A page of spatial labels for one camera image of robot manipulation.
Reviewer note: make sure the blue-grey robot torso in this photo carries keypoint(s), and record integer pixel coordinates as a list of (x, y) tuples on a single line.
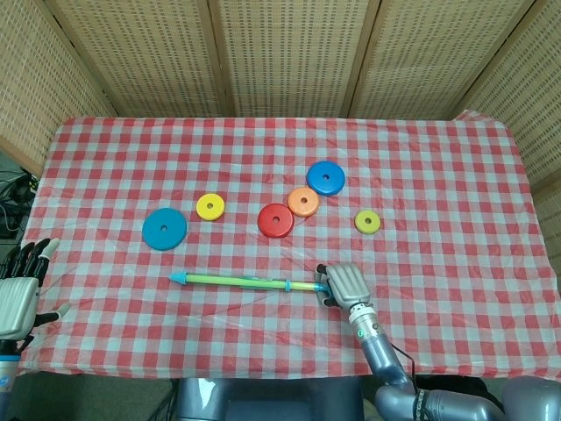
[(267, 399)]

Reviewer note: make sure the yellow plastic disc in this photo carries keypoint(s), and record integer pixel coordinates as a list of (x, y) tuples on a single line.
[(210, 207)]

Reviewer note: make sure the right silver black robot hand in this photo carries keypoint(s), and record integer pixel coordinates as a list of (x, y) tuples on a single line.
[(348, 285)]

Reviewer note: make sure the blue plastic disc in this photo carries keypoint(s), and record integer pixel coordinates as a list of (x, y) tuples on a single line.
[(325, 177)]

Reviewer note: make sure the red plastic disc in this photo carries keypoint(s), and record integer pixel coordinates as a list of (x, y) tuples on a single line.
[(275, 220)]

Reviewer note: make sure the small olive plastic disc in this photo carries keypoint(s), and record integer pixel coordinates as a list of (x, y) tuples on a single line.
[(367, 222)]

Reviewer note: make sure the green blue toy rod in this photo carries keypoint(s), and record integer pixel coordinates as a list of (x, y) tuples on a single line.
[(236, 282)]

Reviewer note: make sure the red white checkered tablecloth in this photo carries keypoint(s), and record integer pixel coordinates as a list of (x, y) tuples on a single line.
[(263, 337)]

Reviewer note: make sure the large teal plastic disc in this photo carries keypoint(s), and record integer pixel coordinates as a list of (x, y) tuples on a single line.
[(164, 229)]

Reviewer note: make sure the woven bamboo screen panel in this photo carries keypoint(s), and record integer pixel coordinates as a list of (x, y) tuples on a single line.
[(144, 57), (293, 57), (35, 66), (438, 57), (534, 109)]

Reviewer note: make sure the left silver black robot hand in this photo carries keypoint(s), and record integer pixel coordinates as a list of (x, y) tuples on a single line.
[(15, 302)]

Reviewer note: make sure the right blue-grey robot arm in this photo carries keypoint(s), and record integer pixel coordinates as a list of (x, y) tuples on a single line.
[(385, 359)]

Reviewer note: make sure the orange plastic disc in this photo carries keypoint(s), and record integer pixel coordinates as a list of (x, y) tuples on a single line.
[(303, 201)]

